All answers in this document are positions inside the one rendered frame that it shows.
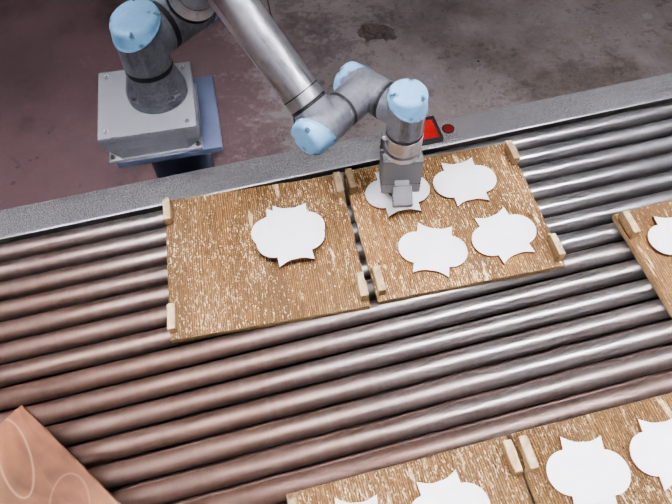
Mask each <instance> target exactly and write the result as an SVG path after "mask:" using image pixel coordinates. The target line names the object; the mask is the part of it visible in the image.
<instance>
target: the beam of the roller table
mask: <svg viewBox="0 0 672 504"><path fill-rule="evenodd" d="M667 103H672V73H668V74H663V75H658V76H654V77H649V78H644V79H639V80H634V81H629V82H624V83H619V84H615V85H610V86H605V87H600V88H595V89H590V90H585V91H580V92H576V93H571V94H566V95H561V96H556V97H551V98H546V99H542V100H537V101H532V102H527V103H522V104H517V105H512V106H507V107H503V108H498V109H493V110H488V111H483V112H478V113H473V114H468V115H464V116H459V117H454V118H449V119H444V120H439V121H436V122H437V124H438V126H439V128H440V130H441V133H442V135H443V137H444V138H443V142H440V143H435V144H430V145H425V146H422V151H423V155H426V154H430V153H435V152H440V151H445V150H449V149H454V148H459V147H463V146H468V145H473V144H478V143H482V142H487V141H492V140H497V139H501V138H506V137H511V136H516V135H520V134H525V133H530V132H534V131H539V130H544V129H549V128H553V127H558V126H563V125H568V124H572V123H577V122H582V121H586V120H591V119H596V118H601V117H605V116H610V115H615V114H620V113H624V112H629V111H634V110H638V109H643V108H648V107H653V106H657V105H662V104H667ZM445 124H451V125H452V126H454V132H452V133H449V134H448V133H444V132H443V131H442V126H443V125H445ZM383 135H386V132H381V133H376V134H371V135H366V136H361V137H356V138H351V139H347V140H342V141H337V142H336V143H335V144H334V145H333V146H330V147H329V148H328V149H327V150H325V151H324V152H323V153H322V154H320V155H316V156H314V155H310V154H307V153H306V152H304V151H303V150H301V149H298V150H293V151H288V152H283V153H278V154H273V155H269V156H264V157H259V158H254V159H249V160H244V161H239V162H234V163H230V164H225V165H220V166H215V167H210V168H205V169H200V170H196V171H191V172H186V173H181V174H176V175H171V176H166V177H161V178H157V179H152V180H147V181H142V182H137V183H132V184H127V185H122V186H118V187H113V188H108V189H103V190H98V191H93V192H88V193H83V194H79V195H74V196H69V197H64V198H59V199H54V200H49V201H44V202H40V203H35V204H30V205H25V206H20V207H15V208H10V209H5V210H1V211H0V244H5V243H9V242H14V241H19V240H24V239H28V238H33V237H38V236H43V235H47V234H52V233H57V232H61V231H66V230H71V229H76V228H80V227H85V226H90V225H95V224H99V223H104V222H109V221H114V220H118V219H123V218H128V217H132V216H137V215H142V214H147V213H151V212H156V211H161V210H163V199H164V198H170V200H177V199H183V198H190V197H196V196H203V195H209V194H215V193H222V192H228V191H235V190H241V189H248V188H254V187H261V186H267V185H274V184H280V183H287V182H293V181H299V180H306V179H312V178H317V177H322V176H326V175H331V174H333V172H338V171H339V172H340V173H341V172H345V169H347V168H351V169H352V170H355V169H359V168H364V167H369V166H374V165H378V164H379V162H380V152H379V146H380V143H381V139H382V136H383Z"/></svg>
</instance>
